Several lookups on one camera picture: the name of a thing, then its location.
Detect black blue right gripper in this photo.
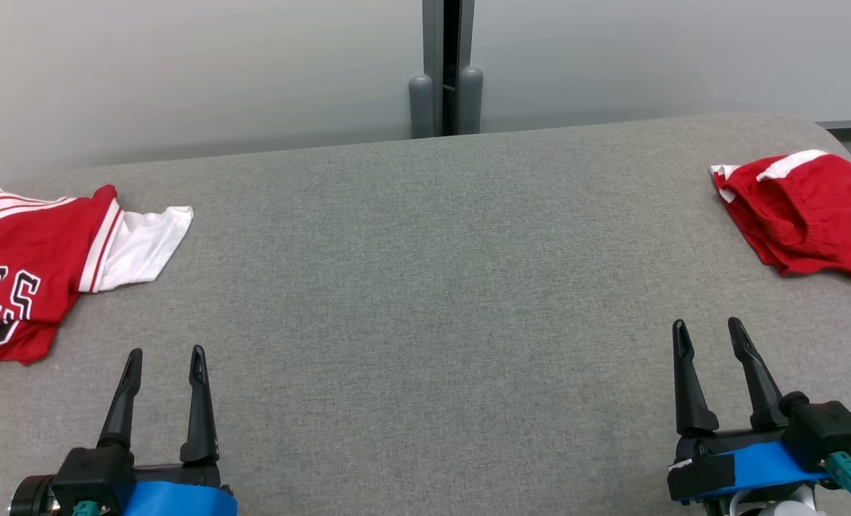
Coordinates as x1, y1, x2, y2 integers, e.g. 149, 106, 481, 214
667, 316, 832, 516

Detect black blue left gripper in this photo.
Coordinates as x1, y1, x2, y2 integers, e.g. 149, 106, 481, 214
97, 345, 239, 516

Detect red white lettered jersey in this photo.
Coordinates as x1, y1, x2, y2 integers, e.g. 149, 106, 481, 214
0, 175, 195, 376

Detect red shorts with white stripes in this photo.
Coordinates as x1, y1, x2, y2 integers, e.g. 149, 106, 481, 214
709, 148, 851, 292

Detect grey cylindrical post cap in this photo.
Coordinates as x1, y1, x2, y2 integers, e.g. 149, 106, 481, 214
458, 65, 484, 136
408, 73, 436, 140

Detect grey partition post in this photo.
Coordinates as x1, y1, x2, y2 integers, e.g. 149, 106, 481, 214
422, 0, 476, 138

